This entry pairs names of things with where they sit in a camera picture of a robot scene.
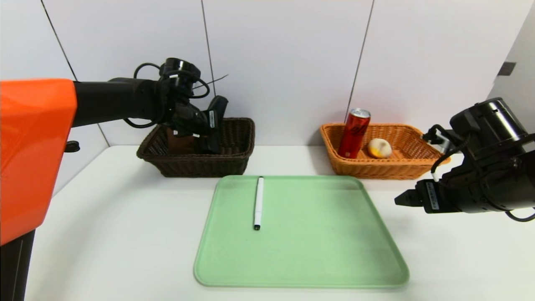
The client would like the white marker pen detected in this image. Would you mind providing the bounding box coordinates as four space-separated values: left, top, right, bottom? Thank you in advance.
253 177 265 230

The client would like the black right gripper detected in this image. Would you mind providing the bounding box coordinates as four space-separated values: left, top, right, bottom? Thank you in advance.
394 179 480 214

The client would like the dark brown wicker basket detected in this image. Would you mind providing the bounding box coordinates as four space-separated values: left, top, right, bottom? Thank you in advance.
136 117 256 178

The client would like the red soda can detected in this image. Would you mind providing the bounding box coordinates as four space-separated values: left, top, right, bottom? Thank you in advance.
338 108 372 159

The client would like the black glasses case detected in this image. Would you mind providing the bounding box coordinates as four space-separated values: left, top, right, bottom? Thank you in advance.
196 95 229 154

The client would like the orange and white bun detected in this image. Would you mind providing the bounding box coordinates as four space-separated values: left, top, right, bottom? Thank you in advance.
367 138 392 159

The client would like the black cable with white plug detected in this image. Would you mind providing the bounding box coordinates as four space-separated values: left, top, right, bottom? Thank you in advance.
431 144 465 183

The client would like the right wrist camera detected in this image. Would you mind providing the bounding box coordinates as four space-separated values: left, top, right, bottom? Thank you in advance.
422 125 454 154

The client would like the orange wicker basket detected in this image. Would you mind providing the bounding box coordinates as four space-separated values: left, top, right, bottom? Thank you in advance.
320 122 451 180

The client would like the thin black cable tie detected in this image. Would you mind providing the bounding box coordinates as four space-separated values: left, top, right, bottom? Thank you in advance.
194 74 229 91

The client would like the brown towel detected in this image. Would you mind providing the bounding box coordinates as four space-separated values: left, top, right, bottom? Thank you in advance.
166 128 197 154

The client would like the light green plastic tray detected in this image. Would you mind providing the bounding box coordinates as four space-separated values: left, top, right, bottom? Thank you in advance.
193 175 410 289

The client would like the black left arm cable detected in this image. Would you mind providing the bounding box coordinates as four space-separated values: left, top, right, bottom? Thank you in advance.
122 62 211 129

